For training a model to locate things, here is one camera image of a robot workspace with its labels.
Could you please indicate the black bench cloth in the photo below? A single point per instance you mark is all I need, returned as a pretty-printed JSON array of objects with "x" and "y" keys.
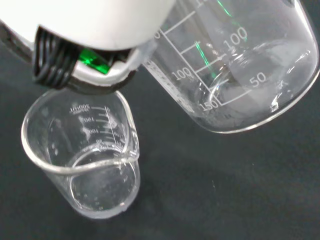
[{"x": 225, "y": 187}]

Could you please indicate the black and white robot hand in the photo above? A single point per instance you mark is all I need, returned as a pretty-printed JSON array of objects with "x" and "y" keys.
[{"x": 100, "y": 22}]

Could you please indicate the small clear plastic beaker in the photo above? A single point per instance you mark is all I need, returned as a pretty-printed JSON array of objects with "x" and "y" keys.
[{"x": 82, "y": 160}]

